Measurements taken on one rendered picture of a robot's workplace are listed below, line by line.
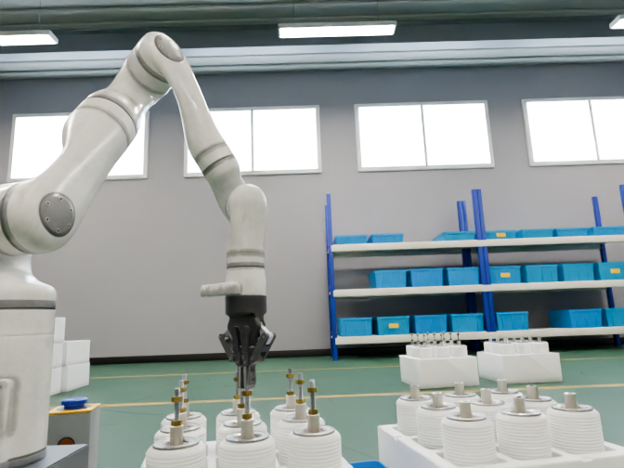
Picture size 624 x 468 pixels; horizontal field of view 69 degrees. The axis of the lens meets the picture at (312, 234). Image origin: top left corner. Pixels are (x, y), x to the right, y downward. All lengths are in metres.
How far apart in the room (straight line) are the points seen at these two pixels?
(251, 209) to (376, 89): 6.19
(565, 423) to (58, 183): 0.98
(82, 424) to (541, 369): 2.96
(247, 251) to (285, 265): 5.29
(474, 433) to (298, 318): 5.20
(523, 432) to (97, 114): 0.92
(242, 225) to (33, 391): 0.41
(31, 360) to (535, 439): 0.84
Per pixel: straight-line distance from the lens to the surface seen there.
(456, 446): 0.97
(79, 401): 0.91
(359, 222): 6.25
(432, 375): 3.13
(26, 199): 0.63
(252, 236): 0.83
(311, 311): 6.07
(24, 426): 0.64
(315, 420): 0.88
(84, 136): 0.72
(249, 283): 0.82
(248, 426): 0.86
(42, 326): 0.64
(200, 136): 0.88
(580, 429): 1.09
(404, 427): 1.19
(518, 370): 3.37
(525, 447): 1.03
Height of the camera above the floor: 0.45
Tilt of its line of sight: 11 degrees up
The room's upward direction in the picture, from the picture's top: 2 degrees counter-clockwise
